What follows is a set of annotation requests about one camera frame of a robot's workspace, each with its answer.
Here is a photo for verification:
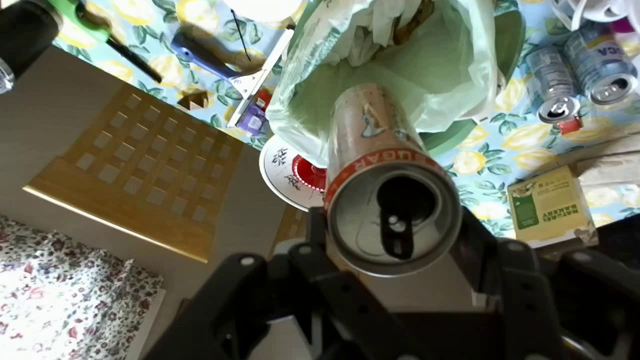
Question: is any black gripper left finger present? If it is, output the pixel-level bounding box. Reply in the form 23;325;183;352
301;207;332;260

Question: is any green plastic bin liner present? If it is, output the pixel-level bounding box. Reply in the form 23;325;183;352
265;0;528;169

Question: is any blue handled tool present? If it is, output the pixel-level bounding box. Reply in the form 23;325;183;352
169;26;267;81

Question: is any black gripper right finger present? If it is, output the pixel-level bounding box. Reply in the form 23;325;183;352
458;208;536;300

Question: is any floral print cloth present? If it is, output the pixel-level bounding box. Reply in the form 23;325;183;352
0;214;167;360

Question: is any lemon print tablecloth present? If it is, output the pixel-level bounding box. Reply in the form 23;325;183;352
52;0;640;242

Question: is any white purple carton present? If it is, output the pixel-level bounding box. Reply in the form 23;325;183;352
227;29;295;137

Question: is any gold red drink can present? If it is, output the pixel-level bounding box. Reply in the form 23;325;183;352
322;82;465;281

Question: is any crumpled white paper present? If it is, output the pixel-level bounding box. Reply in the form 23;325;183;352
337;0;437;68

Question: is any white plate red print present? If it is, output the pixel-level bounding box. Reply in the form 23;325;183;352
258;134;330;214

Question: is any silver blue drink can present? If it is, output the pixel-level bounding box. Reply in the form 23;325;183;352
563;23;640;109
525;45;583;126

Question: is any green yellow cardboard box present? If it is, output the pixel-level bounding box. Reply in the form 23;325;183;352
505;165;599;251

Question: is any wooden lattice panel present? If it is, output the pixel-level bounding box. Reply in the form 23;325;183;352
22;82;246;267

